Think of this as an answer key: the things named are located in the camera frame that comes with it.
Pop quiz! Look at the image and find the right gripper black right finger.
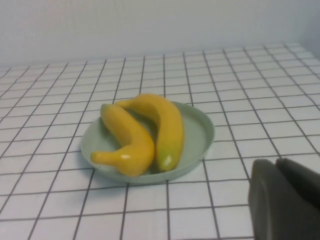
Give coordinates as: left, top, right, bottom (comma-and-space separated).
275, 157, 320, 192

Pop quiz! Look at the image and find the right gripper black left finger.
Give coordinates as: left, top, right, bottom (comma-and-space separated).
248, 158, 320, 240

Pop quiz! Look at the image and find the yellow banana with thin stem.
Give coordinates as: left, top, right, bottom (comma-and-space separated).
115, 93, 185, 173

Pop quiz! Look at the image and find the yellow banana with green end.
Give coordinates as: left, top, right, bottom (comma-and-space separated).
90, 103, 156, 178

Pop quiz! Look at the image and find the pale green round plate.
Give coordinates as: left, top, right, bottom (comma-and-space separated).
80, 101, 216, 186

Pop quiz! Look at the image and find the white grid-pattern tablecloth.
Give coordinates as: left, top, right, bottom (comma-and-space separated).
0, 43, 320, 240

